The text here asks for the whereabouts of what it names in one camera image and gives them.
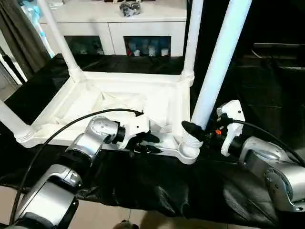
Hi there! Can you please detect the grey curtain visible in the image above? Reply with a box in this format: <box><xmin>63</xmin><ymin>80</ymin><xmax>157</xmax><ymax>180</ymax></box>
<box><xmin>0</xmin><ymin>0</ymin><xmax>49</xmax><ymax>74</ymax></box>

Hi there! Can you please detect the black left wrist camera cable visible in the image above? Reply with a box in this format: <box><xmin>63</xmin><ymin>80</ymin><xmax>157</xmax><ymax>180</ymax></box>
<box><xmin>9</xmin><ymin>108</ymin><xmax>145</xmax><ymax>226</ymax></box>

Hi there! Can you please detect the black box with beige label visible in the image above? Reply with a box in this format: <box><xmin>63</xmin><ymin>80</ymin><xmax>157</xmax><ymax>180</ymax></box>
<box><xmin>187</xmin><ymin>0</ymin><xmax>254</xmax><ymax>70</ymax></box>

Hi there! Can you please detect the black television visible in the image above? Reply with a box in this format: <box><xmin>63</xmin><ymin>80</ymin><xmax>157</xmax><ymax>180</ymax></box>
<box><xmin>252</xmin><ymin>0</ymin><xmax>305</xmax><ymax>60</ymax></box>

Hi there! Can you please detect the clear bag on cabinet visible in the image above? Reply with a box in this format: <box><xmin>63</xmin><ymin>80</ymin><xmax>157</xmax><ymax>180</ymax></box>
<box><xmin>118</xmin><ymin>1</ymin><xmax>143</xmax><ymax>18</ymax></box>

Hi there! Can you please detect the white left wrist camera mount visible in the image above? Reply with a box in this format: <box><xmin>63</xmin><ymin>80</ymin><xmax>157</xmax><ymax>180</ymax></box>
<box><xmin>120</xmin><ymin>111</ymin><xmax>151</xmax><ymax>151</ymax></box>

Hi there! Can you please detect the white plastic table top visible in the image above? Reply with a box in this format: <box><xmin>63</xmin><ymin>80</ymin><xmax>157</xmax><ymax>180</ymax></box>
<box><xmin>15</xmin><ymin>70</ymin><xmax>200</xmax><ymax>166</ymax></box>

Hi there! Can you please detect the blue plastic item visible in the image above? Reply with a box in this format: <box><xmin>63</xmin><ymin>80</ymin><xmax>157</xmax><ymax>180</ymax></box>
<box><xmin>20</xmin><ymin>0</ymin><xmax>41</xmax><ymax>15</ymax></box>

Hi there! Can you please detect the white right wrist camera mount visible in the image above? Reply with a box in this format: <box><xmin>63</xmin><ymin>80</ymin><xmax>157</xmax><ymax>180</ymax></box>
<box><xmin>215</xmin><ymin>99</ymin><xmax>246</xmax><ymax>157</ymax></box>

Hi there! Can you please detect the white cabinet with glass doors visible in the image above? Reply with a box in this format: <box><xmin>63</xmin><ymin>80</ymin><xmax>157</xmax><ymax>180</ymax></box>
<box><xmin>37</xmin><ymin>0</ymin><xmax>188</xmax><ymax>58</ymax></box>

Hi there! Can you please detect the blue white package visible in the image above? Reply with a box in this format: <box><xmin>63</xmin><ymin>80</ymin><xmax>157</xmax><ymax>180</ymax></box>
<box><xmin>35</xmin><ymin>14</ymin><xmax>55</xmax><ymax>58</ymax></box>

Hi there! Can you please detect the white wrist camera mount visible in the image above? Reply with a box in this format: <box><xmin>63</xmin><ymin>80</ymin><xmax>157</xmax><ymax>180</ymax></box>
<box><xmin>215</xmin><ymin>99</ymin><xmax>246</xmax><ymax>157</ymax></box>
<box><xmin>120</xmin><ymin>111</ymin><xmax>151</xmax><ymax>151</ymax></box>

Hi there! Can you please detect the white plastic table leg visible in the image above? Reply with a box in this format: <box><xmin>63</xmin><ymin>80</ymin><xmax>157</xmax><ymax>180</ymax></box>
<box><xmin>182</xmin><ymin>0</ymin><xmax>254</xmax><ymax>149</ymax></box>
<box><xmin>0</xmin><ymin>98</ymin><xmax>33</xmax><ymax>149</ymax></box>
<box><xmin>180</xmin><ymin>0</ymin><xmax>204</xmax><ymax>84</ymax></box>
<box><xmin>35</xmin><ymin>0</ymin><xmax>84</xmax><ymax>83</ymax></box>

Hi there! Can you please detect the black mat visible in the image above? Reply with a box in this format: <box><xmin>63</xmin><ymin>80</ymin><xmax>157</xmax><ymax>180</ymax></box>
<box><xmin>0</xmin><ymin>53</ymin><xmax>305</xmax><ymax>227</ymax></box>

